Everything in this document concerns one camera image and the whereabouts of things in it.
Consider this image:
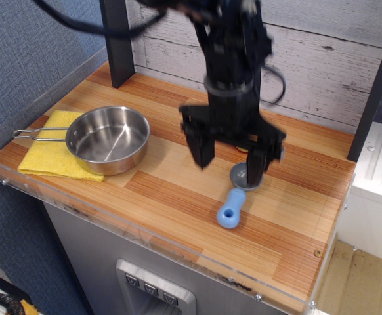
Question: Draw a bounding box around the black frame post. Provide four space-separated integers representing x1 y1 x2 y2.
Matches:
100 0 135 88
347 59 382 162

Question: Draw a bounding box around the stainless steel pot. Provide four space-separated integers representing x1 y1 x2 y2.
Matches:
12 106 150 176

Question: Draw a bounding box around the yellow cloth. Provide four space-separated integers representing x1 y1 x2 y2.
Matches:
18 110 104 182

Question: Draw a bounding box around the yellow object bottom left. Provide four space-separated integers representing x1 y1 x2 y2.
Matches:
0 283 38 315

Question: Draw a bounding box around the black left frame post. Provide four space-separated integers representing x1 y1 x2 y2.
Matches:
100 0 135 88

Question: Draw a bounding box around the grey cabinet with dispenser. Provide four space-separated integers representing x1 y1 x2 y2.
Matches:
45 203 281 314

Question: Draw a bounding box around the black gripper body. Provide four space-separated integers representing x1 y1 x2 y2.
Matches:
179 81 286 161

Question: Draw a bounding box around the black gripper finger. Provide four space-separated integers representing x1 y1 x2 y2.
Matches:
186 134 215 169
246 148 270 186

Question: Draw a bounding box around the red and yellow toy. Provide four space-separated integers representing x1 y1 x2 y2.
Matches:
236 147 248 153

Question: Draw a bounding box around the white appliance at right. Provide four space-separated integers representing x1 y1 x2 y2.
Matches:
336 123 382 259

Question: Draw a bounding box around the black cable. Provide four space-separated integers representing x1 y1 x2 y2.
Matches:
33 0 169 39

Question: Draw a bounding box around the blue and grey toy spoon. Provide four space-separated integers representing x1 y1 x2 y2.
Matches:
217 162 263 229

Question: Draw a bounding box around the black right frame post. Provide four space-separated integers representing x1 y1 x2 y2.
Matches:
347 59 382 162

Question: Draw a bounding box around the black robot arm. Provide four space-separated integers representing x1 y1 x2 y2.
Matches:
143 1 286 188

